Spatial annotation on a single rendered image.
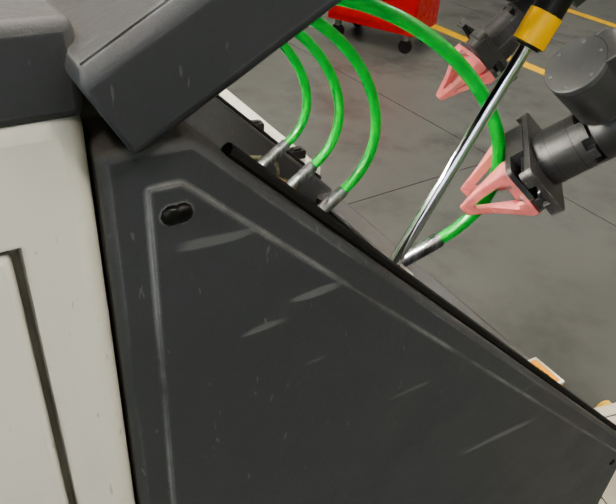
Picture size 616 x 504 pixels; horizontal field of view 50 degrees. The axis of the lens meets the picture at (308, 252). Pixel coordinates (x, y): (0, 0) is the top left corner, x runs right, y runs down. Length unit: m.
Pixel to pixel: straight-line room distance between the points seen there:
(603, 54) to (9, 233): 0.51
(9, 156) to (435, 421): 0.37
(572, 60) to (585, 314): 2.13
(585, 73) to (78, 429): 0.49
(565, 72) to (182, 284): 0.44
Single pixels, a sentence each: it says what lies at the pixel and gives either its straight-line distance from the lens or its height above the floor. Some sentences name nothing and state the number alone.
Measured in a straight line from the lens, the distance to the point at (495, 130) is 0.71.
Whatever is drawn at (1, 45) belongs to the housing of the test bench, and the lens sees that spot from 0.23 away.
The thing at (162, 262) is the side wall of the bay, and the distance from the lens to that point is 0.29.
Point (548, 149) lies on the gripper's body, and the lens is 0.70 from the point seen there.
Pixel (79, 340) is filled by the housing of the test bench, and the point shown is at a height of 1.37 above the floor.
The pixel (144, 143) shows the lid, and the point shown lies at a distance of 0.24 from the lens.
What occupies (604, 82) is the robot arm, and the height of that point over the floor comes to 1.37.
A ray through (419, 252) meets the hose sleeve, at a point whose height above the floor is 1.14.
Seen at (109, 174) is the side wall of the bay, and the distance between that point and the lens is 0.26.
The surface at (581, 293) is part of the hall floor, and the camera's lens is 2.83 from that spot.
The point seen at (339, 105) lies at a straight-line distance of 0.96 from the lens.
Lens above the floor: 1.57
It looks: 35 degrees down
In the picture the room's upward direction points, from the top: 5 degrees clockwise
